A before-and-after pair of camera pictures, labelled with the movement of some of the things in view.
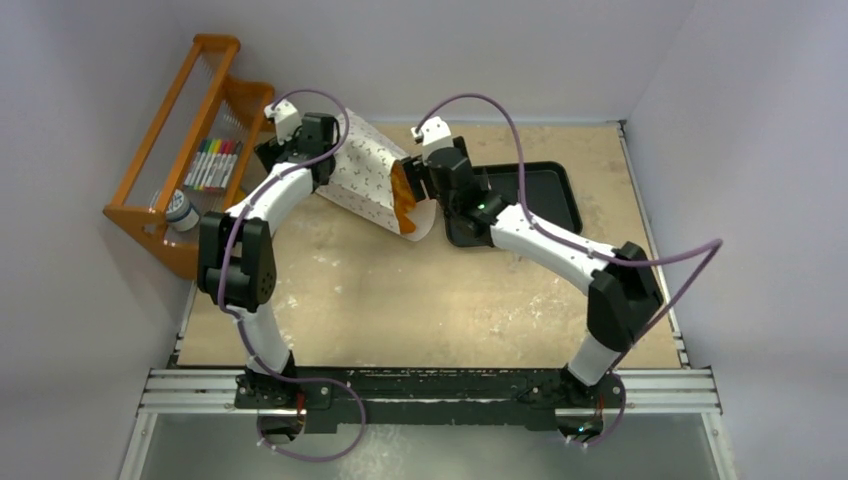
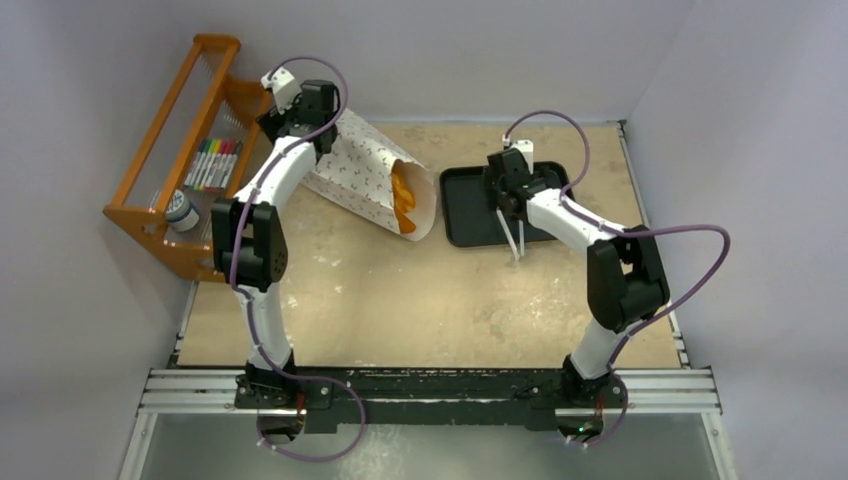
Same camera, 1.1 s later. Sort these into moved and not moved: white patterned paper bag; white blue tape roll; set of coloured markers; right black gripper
Moved: right black gripper
Not moved: white patterned paper bag; white blue tape roll; set of coloured markers
